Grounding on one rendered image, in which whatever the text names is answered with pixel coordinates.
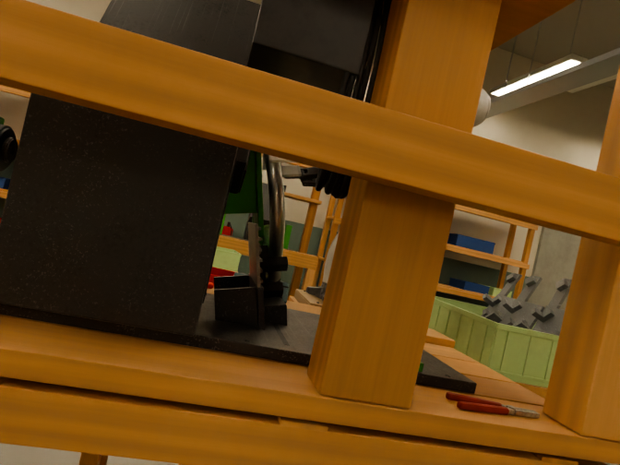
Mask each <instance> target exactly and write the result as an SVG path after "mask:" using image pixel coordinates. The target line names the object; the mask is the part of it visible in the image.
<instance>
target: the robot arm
mask: <svg viewBox="0 0 620 465"><path fill-rule="evenodd" d="M490 107H491V98H490V96H489V95H488V93H487V92H486V91H485V90H484V89H482V92H481V97H480V100H479V105H478V109H477V114H476V117H475V121H474V126H473V127H475V126H477V125H480V124H481V123H482V122H483V121H484V120H485V119H486V117H487V115H488V114H489V111H490ZM268 162H296V161H289V160H285V159H282V158H278V157H275V156H271V155H268ZM318 170H319V168H317V167H308V168H302V169H300V166H299V165H286V166H281V172H282V177H284V178H285V179H300V180H301V182H302V185H303V186H312V187H316V178H317V174H318ZM338 236H339V234H337V235H336V237H335V238H334V240H333V241H332V243H331V245H330V248H329V250H328V255H327V259H326V263H325V267H324V275H323V280H322V284H321V286H318V287H308V286H307V288H306V292H307V293H309V294H312V295H314V296H316V297H318V298H320V299H321V300H322V301H324V297H325V292H326V288H327V284H328V277H329V272H330V269H331V265H332V260H333V257H334V252H335V248H336V244H337V240H338Z"/></svg>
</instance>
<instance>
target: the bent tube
mask: <svg viewBox="0 0 620 465"><path fill-rule="evenodd" d="M281 165H282V162H268V154H264V153H263V170H267V176H268V195H269V246H268V252H269V253H270V255H269V257H277V256H282V255H283V245H284V234H285V199H284V186H283V179H282V172H281ZM280 275H281V271H272V272H268V279H269V280H270V281H272V282H276V281H278V280H280Z"/></svg>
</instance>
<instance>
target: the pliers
mask: <svg viewBox="0 0 620 465"><path fill-rule="evenodd" d="M446 398H447V399H450V400H454V401H457V402H458V403H457V407H458V408H459V409H461V410H467V411H482V412H490V413H497V414H505V415H508V414H510V415H520V416H526V417H532V418H540V414H539V413H538V412H536V411H532V410H527V409H522V408H517V407H514V406H511V405H504V404H501V403H499V402H495V401H490V400H486V399H478V398H474V397H470V396H465V395H460V394H457V393H452V392H447V394H446Z"/></svg>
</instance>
